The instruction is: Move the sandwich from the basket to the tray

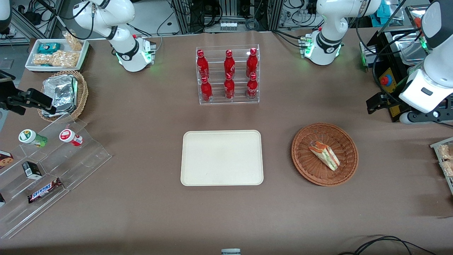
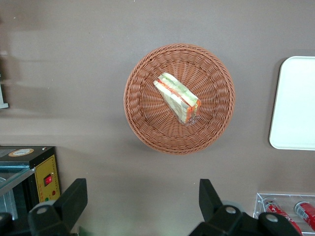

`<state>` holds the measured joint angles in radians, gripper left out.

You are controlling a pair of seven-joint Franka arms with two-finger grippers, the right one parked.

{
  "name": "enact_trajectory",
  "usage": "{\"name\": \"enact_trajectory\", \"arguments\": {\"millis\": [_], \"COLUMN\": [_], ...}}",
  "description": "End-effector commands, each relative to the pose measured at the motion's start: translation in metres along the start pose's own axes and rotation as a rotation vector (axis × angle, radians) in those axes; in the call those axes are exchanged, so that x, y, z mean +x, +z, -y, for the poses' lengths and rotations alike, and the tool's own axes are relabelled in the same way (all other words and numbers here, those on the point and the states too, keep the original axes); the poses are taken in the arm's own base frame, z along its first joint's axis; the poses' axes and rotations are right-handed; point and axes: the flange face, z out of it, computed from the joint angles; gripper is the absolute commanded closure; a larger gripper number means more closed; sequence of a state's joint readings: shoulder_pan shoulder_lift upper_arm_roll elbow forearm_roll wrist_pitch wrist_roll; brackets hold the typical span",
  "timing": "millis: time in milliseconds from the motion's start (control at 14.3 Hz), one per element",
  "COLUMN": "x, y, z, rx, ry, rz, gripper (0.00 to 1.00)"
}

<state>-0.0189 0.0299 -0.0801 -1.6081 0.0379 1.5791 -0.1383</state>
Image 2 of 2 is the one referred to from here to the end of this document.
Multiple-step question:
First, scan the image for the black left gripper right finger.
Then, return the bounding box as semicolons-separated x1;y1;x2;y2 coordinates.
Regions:
189;178;254;236

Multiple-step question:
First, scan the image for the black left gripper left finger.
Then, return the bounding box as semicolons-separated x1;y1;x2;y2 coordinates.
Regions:
28;178;88;236

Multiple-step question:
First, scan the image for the triangle sandwich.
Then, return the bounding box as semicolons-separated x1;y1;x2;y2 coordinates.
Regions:
153;72;203;126

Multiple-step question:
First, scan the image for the brown round wicker basket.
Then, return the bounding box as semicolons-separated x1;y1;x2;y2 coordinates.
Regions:
123;43;236;155

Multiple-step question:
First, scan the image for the cream plastic serving tray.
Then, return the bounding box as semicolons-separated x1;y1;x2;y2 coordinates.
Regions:
269;56;315;151

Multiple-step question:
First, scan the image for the black food warmer yellow panel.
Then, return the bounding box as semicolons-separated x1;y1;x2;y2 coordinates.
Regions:
0;146;62;222

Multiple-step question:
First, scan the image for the red cola bottle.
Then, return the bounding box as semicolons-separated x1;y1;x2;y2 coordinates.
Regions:
264;200;302;236
294;201;315;232

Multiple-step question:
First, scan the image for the clear acrylic bottle rack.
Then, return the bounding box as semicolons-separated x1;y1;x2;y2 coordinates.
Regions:
252;193;315;236

